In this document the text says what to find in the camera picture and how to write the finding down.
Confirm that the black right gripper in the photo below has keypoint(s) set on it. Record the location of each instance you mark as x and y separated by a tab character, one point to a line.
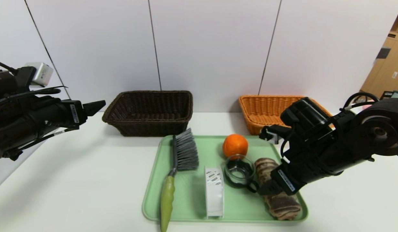
285	181

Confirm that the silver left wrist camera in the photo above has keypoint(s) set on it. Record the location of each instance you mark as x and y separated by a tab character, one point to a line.
41	74

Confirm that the wooden cabinet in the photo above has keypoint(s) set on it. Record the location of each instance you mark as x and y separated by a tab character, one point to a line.
389	64

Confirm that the brown striped bread roll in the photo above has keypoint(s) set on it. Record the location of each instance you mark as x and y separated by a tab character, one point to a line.
282	207

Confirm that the orange wicker basket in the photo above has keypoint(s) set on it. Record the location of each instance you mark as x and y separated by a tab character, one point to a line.
260	112

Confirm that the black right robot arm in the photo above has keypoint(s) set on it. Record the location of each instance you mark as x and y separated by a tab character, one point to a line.
347	145

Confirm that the small black box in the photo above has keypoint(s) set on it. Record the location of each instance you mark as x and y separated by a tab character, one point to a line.
385	95

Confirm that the glass cup with black holder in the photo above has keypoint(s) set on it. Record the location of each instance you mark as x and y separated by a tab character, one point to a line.
239	183

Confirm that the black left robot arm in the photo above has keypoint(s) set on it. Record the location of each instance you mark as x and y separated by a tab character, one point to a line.
18	129

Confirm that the dark grey wall box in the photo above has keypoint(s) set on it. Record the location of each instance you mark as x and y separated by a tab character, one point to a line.
382	53

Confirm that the light green plastic tray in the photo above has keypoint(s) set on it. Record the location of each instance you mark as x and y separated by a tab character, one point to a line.
192	193

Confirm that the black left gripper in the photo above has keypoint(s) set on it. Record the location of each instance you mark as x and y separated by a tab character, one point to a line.
76	113

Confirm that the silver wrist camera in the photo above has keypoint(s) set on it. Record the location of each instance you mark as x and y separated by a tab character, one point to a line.
41	74
270	135

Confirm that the dark brown wicker basket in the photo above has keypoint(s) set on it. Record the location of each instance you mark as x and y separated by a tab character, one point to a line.
147	126

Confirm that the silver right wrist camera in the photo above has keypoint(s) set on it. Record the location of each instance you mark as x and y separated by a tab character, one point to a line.
270	135

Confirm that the white round plastic container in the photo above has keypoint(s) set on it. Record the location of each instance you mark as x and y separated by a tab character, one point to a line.
214	198

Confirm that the orange fruit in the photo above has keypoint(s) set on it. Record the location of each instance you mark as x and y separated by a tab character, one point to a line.
235	145

